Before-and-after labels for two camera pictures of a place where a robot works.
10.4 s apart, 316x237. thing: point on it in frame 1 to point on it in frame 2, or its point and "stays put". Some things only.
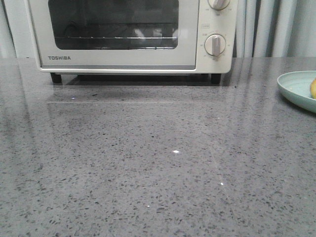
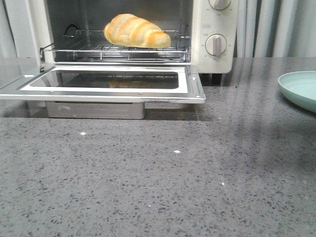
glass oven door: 116,34 to 166,84
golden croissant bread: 313,89 to 132,31
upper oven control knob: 218,4 stays put
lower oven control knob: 215,44 stays put
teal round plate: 296,85 stays put
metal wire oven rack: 116,31 to 94,45
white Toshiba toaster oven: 134,37 stays put
